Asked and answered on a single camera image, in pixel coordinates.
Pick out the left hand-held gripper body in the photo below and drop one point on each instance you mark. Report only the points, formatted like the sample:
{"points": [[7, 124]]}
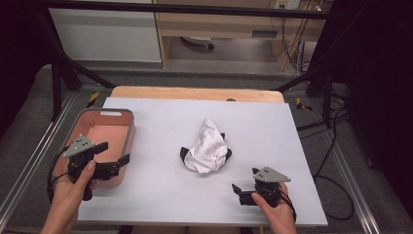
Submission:
{"points": [[79, 146]]}

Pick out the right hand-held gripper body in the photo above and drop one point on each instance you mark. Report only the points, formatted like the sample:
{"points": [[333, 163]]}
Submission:
{"points": [[269, 175]]}

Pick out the pink basket with grey rim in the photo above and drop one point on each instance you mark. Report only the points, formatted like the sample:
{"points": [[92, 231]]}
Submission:
{"points": [[107, 133]]}

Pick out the white cloth garment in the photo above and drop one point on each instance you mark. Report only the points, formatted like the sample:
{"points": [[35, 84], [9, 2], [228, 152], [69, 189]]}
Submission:
{"points": [[207, 152]]}

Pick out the person's right hand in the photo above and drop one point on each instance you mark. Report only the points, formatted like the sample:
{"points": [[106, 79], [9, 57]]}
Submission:
{"points": [[279, 213]]}

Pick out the person's left hand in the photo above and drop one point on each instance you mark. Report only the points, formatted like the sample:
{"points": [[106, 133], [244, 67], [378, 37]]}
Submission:
{"points": [[69, 195]]}

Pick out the dark curtain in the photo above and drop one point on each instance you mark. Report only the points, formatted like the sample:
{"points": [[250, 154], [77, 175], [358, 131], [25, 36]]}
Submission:
{"points": [[16, 58], [380, 81]]}

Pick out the white cabinet panel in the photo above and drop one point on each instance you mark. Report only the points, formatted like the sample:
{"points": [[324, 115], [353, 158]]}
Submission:
{"points": [[104, 35]]}

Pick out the white chair base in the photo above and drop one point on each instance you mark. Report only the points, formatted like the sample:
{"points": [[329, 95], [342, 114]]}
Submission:
{"points": [[198, 40]]}

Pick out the wooden desk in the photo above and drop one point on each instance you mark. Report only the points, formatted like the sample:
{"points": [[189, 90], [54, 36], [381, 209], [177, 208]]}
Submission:
{"points": [[211, 27]]}

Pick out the white power strip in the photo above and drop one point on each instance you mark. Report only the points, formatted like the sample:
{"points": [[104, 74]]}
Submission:
{"points": [[287, 4]]}

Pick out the aluminium rail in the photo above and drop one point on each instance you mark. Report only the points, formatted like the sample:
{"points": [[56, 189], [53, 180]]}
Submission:
{"points": [[35, 152], [354, 182]]}

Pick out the black metal frame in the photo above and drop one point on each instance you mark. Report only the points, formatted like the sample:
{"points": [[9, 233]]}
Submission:
{"points": [[181, 10]]}

